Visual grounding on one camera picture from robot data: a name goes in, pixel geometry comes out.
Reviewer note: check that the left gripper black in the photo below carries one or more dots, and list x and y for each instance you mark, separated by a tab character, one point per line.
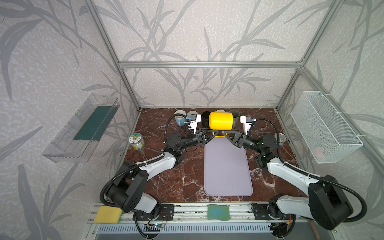
199	137

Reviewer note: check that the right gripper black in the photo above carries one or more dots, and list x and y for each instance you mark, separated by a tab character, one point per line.
237	138

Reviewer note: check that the yellow mug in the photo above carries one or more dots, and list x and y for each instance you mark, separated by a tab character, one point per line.
221	121

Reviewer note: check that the grey mug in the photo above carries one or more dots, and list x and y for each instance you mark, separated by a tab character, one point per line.
236	117

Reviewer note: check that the black mug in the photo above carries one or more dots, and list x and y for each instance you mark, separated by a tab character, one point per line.
205	119

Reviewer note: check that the blue patterned mug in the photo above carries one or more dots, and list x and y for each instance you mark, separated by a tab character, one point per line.
190	113

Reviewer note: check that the light blue mug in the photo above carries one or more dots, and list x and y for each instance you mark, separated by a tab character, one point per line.
180	117

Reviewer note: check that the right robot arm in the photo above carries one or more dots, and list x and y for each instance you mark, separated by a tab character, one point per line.
326	201

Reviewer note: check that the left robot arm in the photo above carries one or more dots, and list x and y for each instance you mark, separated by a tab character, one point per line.
126	189

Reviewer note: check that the lilac tray mat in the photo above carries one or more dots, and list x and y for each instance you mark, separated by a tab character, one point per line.
226	170

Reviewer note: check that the metal tin can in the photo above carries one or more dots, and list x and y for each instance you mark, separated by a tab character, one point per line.
282	139

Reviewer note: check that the green sponge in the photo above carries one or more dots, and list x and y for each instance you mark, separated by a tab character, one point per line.
218	212

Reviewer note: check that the right circuit board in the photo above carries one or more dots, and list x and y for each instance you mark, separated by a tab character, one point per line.
280	231

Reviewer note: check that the circuit board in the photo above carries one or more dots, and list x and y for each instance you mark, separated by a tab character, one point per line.
280	231
156	227

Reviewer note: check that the left circuit board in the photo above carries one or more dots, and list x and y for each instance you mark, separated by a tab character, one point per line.
156	227

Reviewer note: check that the yellow sponge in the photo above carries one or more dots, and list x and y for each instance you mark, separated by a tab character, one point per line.
108	215

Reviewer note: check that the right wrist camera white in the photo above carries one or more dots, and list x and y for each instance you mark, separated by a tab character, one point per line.
247	122

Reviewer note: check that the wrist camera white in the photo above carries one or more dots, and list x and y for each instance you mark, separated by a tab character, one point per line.
192	124
247	122

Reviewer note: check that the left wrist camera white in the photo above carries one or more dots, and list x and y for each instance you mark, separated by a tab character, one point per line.
192	124

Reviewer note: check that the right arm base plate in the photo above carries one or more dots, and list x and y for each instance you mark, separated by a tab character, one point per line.
265	211

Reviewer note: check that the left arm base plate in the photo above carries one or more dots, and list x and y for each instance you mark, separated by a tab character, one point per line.
162	212

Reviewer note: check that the white wire basket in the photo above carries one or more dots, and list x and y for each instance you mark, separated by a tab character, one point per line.
327	134

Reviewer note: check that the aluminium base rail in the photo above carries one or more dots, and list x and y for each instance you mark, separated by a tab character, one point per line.
193	217

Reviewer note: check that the clear plastic wall shelf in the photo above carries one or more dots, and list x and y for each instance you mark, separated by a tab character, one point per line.
79	138

